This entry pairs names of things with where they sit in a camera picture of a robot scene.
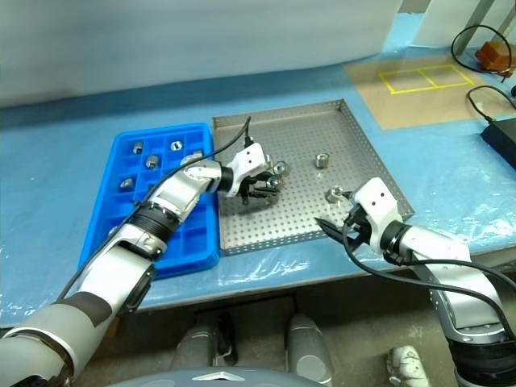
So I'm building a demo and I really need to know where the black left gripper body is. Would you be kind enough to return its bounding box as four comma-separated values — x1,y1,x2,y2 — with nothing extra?
238,173,263,205

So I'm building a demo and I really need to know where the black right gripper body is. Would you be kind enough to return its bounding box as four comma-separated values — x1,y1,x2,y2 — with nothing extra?
341,203,372,252

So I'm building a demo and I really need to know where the blue compartment tray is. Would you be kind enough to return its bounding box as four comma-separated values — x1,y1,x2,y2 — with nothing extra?
77,122,221,281

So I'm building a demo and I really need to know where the metal nut bottom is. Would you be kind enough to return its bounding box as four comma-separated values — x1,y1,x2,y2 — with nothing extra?
324,185,344,205

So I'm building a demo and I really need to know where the perforated metal tray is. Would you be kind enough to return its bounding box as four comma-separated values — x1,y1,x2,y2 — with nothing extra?
211,99,417,257

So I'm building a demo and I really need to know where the brown table mat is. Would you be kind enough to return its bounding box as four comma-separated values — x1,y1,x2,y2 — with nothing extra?
343,55,487,131

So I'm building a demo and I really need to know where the grey right robot leg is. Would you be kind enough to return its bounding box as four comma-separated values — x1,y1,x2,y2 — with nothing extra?
285,313,335,386

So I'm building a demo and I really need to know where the grey robot leg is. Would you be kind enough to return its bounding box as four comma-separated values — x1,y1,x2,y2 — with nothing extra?
176,312,238,381
285,313,335,386

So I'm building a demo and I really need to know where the white sneaker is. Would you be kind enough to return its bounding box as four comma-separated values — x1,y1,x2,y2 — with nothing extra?
387,345,431,387

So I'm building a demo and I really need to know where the black power adapter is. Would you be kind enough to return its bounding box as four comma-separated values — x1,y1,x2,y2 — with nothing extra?
481,115,516,170

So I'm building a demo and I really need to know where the grey left robot leg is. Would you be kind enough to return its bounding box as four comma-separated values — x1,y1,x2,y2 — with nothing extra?
176,312,238,381

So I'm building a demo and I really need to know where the grey robot torso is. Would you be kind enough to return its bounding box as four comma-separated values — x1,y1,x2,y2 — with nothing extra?
159,364,311,387

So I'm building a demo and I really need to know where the white board panel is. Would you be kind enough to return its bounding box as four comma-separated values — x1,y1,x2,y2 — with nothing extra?
411,0,459,46

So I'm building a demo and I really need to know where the orange brown block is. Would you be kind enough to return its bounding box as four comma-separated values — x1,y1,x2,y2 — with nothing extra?
474,40,512,73

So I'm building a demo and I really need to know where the blue plastic table cover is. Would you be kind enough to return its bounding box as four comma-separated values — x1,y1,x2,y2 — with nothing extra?
0,11,516,327

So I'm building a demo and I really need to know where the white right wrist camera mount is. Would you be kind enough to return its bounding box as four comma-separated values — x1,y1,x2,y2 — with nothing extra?
349,177,405,253

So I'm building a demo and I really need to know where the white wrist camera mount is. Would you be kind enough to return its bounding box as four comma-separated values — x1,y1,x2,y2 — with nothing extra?
349,177,405,253
224,144,270,199

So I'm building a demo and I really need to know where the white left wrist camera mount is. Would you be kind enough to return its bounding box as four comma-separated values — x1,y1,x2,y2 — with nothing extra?
224,144,270,199

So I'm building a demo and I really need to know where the black power adapter cable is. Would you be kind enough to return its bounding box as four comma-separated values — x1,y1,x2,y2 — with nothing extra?
466,84,509,123

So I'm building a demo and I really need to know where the black looped cable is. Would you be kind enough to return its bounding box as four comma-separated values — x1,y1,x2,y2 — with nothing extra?
450,25,516,74

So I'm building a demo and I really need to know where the grey metal post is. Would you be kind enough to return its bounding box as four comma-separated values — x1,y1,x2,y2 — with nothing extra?
457,0,485,49

